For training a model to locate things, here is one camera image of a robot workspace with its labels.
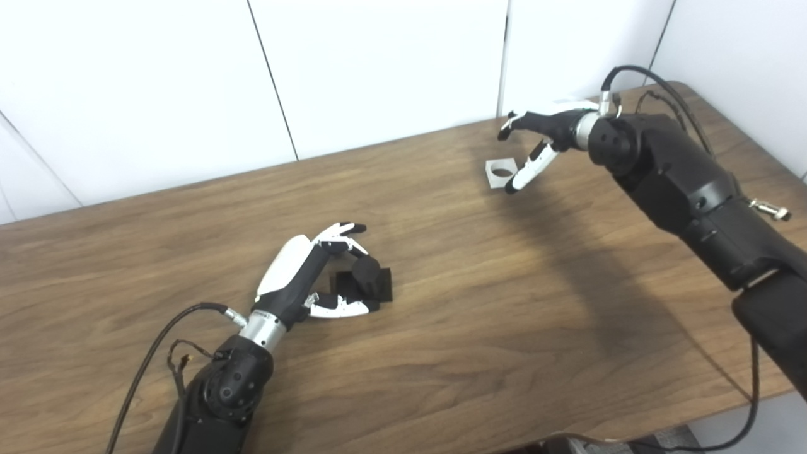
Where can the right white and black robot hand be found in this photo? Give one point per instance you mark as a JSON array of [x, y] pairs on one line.
[[551, 126]]

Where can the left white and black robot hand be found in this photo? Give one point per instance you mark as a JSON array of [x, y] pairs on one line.
[[290, 277]]

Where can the white square piece with hole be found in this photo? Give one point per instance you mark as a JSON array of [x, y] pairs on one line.
[[498, 175]]

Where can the black peg with square base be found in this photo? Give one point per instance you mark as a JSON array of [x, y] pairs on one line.
[[369, 280]]

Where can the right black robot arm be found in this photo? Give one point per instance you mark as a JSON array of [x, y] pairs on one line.
[[687, 183]]

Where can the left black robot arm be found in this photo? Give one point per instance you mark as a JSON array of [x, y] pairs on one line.
[[217, 391]]

